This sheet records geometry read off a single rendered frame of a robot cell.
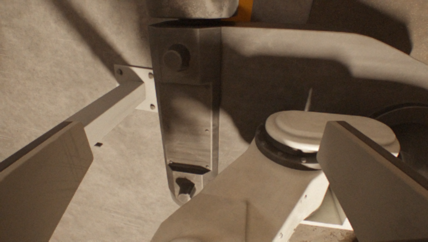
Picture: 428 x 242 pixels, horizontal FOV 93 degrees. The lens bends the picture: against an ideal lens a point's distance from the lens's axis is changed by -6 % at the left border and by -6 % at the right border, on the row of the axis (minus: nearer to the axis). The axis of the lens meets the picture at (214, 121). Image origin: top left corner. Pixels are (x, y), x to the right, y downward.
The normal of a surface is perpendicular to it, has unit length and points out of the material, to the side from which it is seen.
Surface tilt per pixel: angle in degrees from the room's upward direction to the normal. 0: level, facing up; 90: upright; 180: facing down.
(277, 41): 0
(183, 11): 6
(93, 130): 90
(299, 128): 90
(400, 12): 0
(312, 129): 90
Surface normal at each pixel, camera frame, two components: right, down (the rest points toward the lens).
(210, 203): 0.08, -0.99
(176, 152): -0.18, 0.48
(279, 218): 0.00, -0.87
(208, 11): 0.34, 0.49
